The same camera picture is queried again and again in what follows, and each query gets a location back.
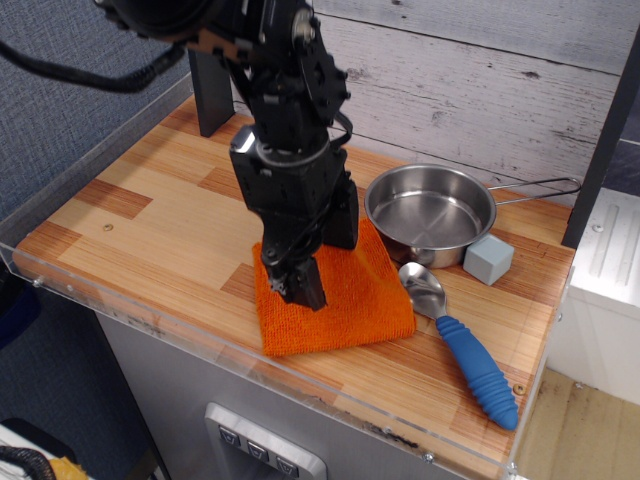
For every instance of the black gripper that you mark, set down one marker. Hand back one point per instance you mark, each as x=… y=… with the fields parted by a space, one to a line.
x=304 y=199

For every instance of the orange knitted cloth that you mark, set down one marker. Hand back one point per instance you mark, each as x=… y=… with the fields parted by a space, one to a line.
x=366 y=302

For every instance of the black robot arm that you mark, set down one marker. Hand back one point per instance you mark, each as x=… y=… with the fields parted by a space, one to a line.
x=272 y=50

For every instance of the stainless steel pan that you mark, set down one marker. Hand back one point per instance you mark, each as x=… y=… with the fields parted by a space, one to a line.
x=431 y=214

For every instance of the grey cube block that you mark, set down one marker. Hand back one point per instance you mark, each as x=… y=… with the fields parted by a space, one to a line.
x=488 y=259

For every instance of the silver toy fridge cabinet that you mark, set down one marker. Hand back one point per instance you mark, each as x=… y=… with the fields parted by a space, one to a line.
x=173 y=388

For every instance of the silver dispenser button panel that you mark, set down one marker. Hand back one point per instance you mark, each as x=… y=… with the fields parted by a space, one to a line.
x=246 y=450

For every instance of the white side cabinet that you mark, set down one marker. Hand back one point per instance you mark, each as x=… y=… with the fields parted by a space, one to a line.
x=596 y=338

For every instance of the blue handled metal spoon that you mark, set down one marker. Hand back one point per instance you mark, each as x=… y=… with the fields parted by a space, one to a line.
x=484 y=378

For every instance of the dark grey left post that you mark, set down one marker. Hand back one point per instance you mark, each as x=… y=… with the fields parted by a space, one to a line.
x=212 y=92

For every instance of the dark grey post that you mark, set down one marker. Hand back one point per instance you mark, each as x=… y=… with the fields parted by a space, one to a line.
x=611 y=132
x=212 y=92

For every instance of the dark grey right post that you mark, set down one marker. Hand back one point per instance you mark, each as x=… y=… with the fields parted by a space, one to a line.
x=611 y=132

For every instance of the clear acrylic guard rail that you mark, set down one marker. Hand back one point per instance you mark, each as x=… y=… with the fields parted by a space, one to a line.
x=121 y=205

